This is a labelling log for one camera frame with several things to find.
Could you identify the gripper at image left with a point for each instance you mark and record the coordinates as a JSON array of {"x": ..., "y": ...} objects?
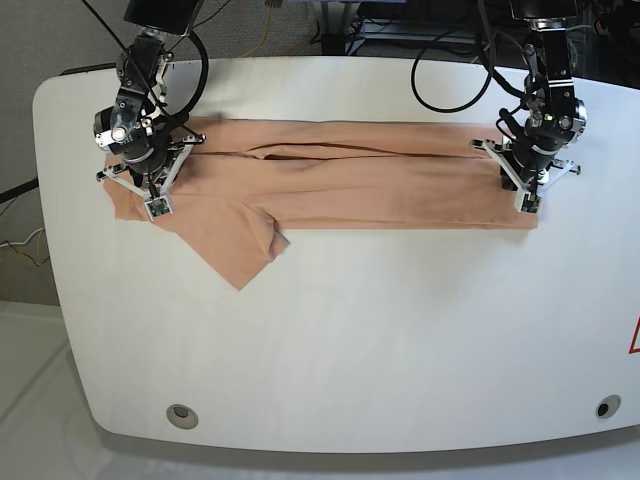
[{"x": 148, "y": 166}]

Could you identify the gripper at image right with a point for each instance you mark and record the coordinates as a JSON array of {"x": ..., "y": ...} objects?
[{"x": 530, "y": 169}]

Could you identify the peach orange T-shirt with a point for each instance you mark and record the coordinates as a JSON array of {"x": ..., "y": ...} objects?
[{"x": 251, "y": 180}]

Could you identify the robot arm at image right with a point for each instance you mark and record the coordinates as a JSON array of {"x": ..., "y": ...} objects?
[{"x": 548, "y": 117}]

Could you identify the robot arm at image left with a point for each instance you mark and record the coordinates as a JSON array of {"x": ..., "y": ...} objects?
[{"x": 140, "y": 106}]

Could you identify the black strip behind table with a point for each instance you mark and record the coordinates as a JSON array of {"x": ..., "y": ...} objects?
[{"x": 87, "y": 69}]

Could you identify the black bar at left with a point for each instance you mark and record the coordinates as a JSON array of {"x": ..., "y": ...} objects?
[{"x": 19, "y": 190}]

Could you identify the black desk leg base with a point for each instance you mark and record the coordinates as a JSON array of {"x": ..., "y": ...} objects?
[{"x": 334, "y": 18}]

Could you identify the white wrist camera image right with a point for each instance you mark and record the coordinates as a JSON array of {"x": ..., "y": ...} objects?
[{"x": 527, "y": 202}]

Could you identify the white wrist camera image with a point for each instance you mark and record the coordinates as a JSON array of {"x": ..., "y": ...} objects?
[
  {"x": 527, "y": 202},
  {"x": 159, "y": 207}
]

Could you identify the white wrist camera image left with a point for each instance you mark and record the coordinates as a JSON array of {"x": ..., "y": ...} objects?
[{"x": 159, "y": 207}]

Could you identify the aluminium frame rail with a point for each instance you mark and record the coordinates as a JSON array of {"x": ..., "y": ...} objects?
[{"x": 402, "y": 39}]

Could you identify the left table cable grommet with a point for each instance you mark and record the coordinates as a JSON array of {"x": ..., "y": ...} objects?
[{"x": 182, "y": 417}]

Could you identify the table cable grommet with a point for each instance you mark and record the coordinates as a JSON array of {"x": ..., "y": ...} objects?
[
  {"x": 182, "y": 417},
  {"x": 608, "y": 407}
]

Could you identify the right table cable grommet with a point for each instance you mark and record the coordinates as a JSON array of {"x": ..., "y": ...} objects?
[{"x": 608, "y": 407}]

